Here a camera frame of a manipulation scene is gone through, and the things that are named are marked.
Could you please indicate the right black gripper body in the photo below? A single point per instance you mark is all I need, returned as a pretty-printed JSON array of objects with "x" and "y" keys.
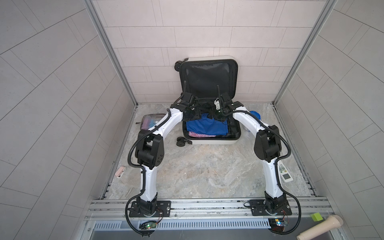
[{"x": 218, "y": 114}]

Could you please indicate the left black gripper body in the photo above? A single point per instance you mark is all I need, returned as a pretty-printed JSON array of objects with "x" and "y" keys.
[{"x": 192, "y": 113}]

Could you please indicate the blue shirt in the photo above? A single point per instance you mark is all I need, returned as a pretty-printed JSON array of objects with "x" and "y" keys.
[{"x": 208, "y": 126}]

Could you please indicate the red white striped cloth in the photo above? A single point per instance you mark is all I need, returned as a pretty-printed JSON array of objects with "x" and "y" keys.
[{"x": 200, "y": 136}]

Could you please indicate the blue lid plastic cup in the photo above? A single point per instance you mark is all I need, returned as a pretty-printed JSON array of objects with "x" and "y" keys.
[{"x": 256, "y": 114}]

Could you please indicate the clear toiletry pouch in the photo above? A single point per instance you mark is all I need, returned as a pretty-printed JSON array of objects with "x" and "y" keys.
[{"x": 150, "y": 121}]

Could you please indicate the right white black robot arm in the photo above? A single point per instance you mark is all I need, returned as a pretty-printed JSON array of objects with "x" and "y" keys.
[{"x": 267, "y": 147}]

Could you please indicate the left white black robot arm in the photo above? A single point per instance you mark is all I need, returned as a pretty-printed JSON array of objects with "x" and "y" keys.
[{"x": 150, "y": 151}]

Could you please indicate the open black white suitcase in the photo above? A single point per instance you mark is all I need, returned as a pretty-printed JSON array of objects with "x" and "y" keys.
[{"x": 206, "y": 78}]

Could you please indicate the detached black suitcase wheel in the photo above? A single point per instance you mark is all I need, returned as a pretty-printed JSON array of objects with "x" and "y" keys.
[{"x": 181, "y": 142}]

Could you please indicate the white remote control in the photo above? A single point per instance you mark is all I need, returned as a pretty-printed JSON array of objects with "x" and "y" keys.
[{"x": 284, "y": 173}]

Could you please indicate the pink small device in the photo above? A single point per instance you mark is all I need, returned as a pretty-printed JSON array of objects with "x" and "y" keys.
[{"x": 120, "y": 171}]

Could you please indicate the left circuit board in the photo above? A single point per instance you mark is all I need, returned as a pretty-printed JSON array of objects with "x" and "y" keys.
[{"x": 149, "y": 225}]

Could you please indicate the circuit board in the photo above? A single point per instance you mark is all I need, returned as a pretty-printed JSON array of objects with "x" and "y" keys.
[
  {"x": 278, "y": 225},
  {"x": 149, "y": 225}
]

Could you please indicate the right circuit board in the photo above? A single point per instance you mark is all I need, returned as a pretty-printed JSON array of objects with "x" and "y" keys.
[{"x": 278, "y": 225}]

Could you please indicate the green sticky note block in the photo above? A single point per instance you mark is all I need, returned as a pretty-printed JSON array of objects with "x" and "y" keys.
[{"x": 316, "y": 217}]

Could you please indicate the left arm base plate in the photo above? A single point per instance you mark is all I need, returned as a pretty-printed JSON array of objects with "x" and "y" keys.
[{"x": 141, "y": 209}]

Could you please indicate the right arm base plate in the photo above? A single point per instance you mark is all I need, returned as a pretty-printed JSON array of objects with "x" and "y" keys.
[{"x": 269, "y": 207}]

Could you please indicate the aluminium mounting rail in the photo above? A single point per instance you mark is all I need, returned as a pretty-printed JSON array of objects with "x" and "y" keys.
[{"x": 232, "y": 208}]

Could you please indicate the beige wooden handle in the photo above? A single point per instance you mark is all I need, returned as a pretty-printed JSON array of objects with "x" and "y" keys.
[{"x": 332, "y": 222}]

